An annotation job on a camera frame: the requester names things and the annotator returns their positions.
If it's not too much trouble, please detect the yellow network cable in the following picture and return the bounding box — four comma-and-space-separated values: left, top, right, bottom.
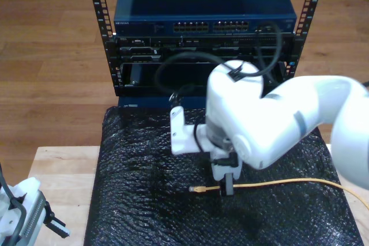
189, 178, 369, 210

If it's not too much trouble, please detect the black bubble wrap mat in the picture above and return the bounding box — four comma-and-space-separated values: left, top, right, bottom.
83, 104, 364, 246

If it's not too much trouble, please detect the blue device with white label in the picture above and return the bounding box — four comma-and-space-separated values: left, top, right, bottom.
117, 62, 279, 109

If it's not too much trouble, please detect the black rack server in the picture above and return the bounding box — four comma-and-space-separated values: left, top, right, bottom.
114, 34, 295, 64

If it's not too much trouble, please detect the gripper black connector cable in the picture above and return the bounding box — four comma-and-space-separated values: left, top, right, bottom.
193, 123, 240, 169

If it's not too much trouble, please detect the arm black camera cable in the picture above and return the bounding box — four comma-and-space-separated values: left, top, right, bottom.
0, 165, 27, 246
155, 22, 283, 105

